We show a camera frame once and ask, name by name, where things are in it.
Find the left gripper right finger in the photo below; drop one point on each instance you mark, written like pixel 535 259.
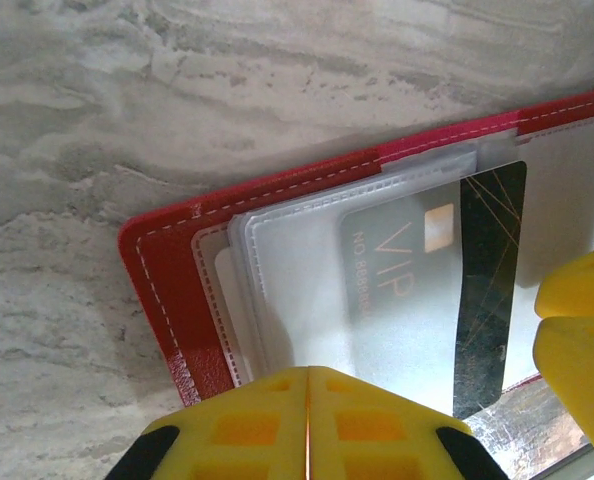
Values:
pixel 377 430

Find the red card holder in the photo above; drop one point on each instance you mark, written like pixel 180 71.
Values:
pixel 177 280

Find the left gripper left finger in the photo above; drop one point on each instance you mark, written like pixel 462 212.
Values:
pixel 237 430

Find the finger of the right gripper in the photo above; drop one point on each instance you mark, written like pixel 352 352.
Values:
pixel 582 285
pixel 582 380

